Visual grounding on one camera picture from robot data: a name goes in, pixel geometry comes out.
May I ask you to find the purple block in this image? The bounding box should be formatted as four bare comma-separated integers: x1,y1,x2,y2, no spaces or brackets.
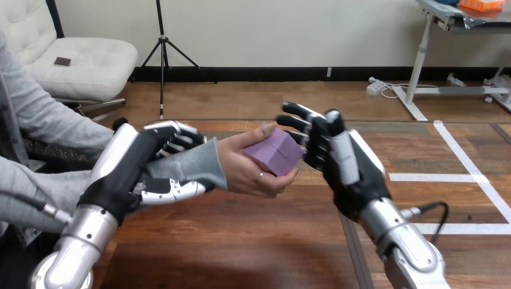
243,122,305,178

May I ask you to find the person's hand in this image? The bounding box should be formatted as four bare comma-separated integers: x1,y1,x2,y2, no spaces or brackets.
216,122,299,199

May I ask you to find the white power strip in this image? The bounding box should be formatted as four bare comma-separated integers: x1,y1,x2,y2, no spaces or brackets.
366,76,387,96

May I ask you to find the person's forearm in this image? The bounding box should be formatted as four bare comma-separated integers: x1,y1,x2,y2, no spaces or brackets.
0,137,228,234

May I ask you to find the black tripod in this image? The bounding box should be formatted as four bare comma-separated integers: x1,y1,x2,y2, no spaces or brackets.
130,0,201,120

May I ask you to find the black cable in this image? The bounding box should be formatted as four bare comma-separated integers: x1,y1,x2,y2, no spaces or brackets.
400,201,450,245
0,190,73,224

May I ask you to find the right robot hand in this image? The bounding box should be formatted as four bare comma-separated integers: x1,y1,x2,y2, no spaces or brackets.
276,101,393,223

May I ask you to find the orange thing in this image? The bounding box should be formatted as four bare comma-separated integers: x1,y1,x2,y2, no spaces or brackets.
458,0,507,13

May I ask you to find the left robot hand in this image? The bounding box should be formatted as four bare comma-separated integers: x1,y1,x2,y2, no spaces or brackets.
77,117,216,227

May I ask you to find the white cushioned chair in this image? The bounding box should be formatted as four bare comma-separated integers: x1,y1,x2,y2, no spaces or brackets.
0,0,139,116

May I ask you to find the white desk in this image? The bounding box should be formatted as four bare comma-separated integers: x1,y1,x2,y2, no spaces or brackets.
392,0,511,122

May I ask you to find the person's body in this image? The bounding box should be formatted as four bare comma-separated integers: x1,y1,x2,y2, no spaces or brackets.
0,30,116,289

